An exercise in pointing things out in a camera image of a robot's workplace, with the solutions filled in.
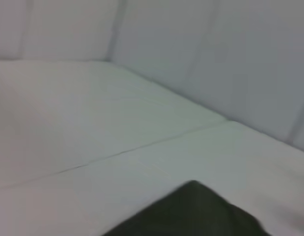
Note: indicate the dark green FREE t-shirt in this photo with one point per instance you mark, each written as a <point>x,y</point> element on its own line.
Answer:
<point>191,216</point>

